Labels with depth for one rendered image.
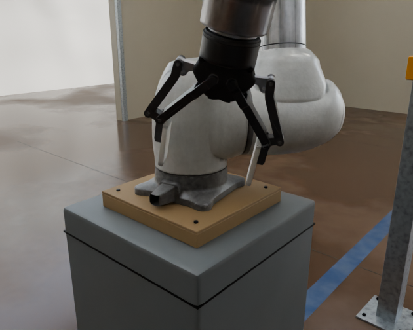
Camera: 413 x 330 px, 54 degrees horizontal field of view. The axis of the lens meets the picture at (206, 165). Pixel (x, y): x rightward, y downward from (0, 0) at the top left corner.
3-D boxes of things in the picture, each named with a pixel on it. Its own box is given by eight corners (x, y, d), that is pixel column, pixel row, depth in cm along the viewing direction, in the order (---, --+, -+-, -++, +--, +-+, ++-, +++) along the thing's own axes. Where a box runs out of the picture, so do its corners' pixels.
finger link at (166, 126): (167, 126, 58) (162, 124, 58) (162, 166, 61) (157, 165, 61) (172, 117, 60) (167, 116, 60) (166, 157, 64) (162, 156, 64)
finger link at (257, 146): (257, 135, 60) (261, 137, 60) (246, 175, 63) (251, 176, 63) (255, 145, 57) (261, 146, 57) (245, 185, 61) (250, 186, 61)
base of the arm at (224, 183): (118, 200, 82) (117, 173, 80) (179, 169, 100) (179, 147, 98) (195, 220, 73) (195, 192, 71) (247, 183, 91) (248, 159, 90)
